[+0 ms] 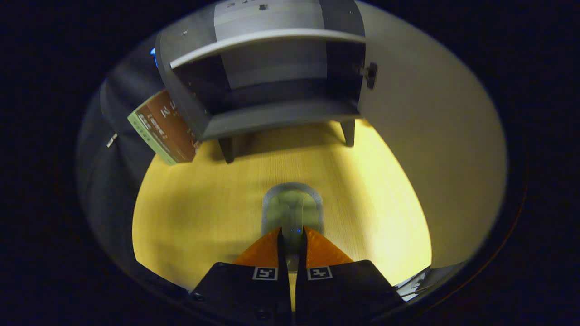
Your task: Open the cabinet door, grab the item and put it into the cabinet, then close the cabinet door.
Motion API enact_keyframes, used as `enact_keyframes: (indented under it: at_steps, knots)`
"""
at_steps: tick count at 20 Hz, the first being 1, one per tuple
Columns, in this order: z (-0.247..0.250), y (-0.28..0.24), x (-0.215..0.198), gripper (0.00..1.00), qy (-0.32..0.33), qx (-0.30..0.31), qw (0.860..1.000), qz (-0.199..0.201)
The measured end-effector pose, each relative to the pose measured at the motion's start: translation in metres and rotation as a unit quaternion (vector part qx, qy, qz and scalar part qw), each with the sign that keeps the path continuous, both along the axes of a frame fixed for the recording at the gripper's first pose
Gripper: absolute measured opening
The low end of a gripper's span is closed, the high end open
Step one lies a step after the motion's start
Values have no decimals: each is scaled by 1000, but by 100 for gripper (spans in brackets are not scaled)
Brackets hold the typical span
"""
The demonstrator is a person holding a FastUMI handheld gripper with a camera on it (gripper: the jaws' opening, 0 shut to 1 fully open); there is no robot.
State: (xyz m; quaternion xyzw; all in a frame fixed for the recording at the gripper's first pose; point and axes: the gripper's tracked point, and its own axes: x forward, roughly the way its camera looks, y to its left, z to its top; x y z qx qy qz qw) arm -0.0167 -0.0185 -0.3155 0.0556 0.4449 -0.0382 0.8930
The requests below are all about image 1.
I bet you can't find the black backdrop cloth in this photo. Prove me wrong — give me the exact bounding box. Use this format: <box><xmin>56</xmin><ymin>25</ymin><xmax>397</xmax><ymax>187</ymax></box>
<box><xmin>77</xmin><ymin>41</ymin><xmax>168</xmax><ymax>281</ymax></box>

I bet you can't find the grey green computer mouse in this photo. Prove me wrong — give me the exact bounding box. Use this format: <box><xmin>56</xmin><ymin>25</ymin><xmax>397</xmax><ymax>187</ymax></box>
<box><xmin>261</xmin><ymin>182</ymin><xmax>324</xmax><ymax>272</ymax></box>

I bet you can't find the white cabinet shelf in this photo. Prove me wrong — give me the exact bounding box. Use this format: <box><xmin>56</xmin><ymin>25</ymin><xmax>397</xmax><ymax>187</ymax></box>
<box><xmin>170</xmin><ymin>28</ymin><xmax>367</xmax><ymax>69</ymax></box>

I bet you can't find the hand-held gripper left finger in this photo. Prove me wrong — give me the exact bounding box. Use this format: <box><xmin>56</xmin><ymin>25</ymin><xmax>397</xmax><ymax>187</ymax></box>
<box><xmin>189</xmin><ymin>226</ymin><xmax>293</xmax><ymax>320</ymax></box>

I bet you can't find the black door hinge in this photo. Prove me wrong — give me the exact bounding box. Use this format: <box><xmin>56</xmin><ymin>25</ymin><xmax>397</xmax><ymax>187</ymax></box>
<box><xmin>358</xmin><ymin>62</ymin><xmax>378</xmax><ymax>90</ymax></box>

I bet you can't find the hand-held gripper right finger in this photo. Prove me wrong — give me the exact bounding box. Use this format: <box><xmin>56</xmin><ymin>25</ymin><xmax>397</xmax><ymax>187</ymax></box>
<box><xmin>295</xmin><ymin>225</ymin><xmax>405</xmax><ymax>320</ymax></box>

